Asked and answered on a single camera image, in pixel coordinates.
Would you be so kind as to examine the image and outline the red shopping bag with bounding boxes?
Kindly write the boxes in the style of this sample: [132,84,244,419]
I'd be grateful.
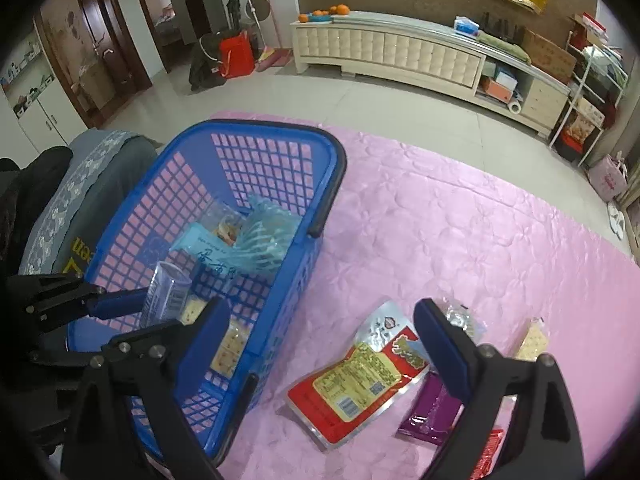
[219,32,255,79]

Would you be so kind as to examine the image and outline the white metal shelf rack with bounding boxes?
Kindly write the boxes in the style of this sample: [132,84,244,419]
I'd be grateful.
[549,13,629,167]

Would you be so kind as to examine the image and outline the purple snack packet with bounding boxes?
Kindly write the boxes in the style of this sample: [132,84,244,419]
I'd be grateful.
[397,372,462,446]

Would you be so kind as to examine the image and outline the pink white tote bag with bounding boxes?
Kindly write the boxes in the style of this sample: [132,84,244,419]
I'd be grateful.
[587,155,628,203]

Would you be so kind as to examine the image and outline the silver blue snack packet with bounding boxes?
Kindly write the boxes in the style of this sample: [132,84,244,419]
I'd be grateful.
[442,298,486,344]

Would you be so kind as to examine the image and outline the small red snack packet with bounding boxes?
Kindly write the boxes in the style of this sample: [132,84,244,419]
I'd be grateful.
[470,427,504,480]

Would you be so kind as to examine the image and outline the oranges on cabinet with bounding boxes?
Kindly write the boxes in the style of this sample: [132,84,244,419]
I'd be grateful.
[298,4,350,23]

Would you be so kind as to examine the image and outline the blue plastic basket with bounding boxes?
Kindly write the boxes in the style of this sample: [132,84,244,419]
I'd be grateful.
[85,118,347,460]

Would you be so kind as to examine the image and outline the cream cracker packet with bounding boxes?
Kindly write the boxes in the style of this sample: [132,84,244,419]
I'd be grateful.
[514,318,549,362]

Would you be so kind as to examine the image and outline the pink quilted tablecloth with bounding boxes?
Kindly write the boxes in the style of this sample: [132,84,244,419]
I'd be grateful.
[221,128,639,479]

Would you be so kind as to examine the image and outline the white TV cabinet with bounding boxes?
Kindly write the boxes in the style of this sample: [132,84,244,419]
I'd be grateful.
[291,11,570,139]

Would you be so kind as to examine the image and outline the black bag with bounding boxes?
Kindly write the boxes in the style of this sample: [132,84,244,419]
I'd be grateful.
[189,32,227,92]

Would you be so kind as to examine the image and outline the white slippers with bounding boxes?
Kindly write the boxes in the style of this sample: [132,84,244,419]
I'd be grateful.
[606,202,626,240]

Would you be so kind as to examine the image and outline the cardboard box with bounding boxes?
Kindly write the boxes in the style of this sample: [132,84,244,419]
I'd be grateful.
[521,28,576,84]

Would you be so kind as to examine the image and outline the red silver snack pouch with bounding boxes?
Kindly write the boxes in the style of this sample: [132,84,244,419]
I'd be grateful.
[286,300,431,448]

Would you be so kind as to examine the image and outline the Doublemint gum bottle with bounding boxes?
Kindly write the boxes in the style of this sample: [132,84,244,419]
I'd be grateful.
[139,261,192,328]

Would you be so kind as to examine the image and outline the cracker packet in basket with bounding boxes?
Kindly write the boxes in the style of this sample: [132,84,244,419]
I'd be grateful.
[180,295,250,379]

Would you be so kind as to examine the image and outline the light blue snack bag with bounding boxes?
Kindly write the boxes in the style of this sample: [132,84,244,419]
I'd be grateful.
[170,195,302,280]

